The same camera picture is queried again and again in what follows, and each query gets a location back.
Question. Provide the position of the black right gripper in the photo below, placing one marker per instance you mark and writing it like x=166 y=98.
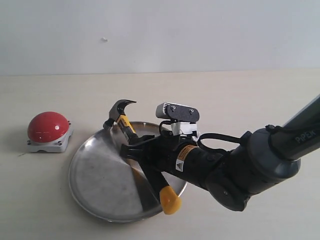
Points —
x=155 y=155

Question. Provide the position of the yellow black claw hammer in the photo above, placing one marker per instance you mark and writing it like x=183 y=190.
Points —
x=171 y=202

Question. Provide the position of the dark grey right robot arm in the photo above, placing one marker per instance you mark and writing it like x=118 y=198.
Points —
x=231 y=169

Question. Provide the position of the red dome push button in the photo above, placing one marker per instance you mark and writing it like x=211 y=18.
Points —
x=49 y=132

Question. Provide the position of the round steel plate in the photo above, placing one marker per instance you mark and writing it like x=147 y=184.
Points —
x=107 y=186

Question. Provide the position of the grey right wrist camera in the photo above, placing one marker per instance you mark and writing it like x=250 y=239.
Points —
x=177 y=112

